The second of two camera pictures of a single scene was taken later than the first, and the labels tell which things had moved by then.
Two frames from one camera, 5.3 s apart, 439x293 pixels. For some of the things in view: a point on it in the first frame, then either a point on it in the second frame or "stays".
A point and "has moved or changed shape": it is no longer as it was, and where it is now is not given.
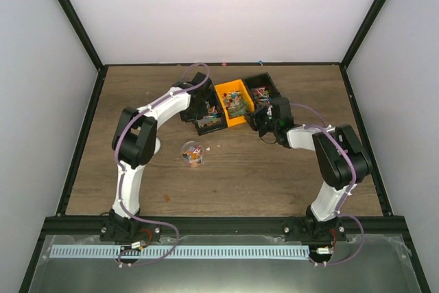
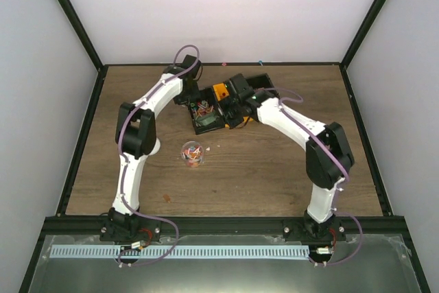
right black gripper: (254, 125) to (222, 106)
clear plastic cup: (193, 153) stays
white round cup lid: (157, 146) stays
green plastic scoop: (236, 104) has moved or changed shape
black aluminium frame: (63, 224) stays
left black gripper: (202, 113) to (194, 95)
